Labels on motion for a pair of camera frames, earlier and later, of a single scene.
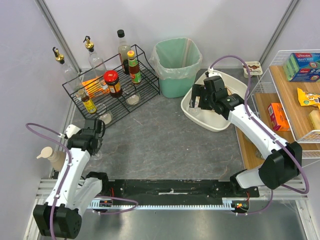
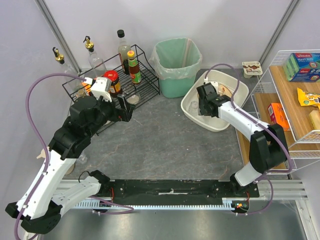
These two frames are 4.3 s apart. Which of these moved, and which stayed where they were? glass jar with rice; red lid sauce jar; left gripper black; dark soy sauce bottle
Moved: left gripper black
Stayed: red lid sauce jar; glass jar with rice; dark soy sauce bottle
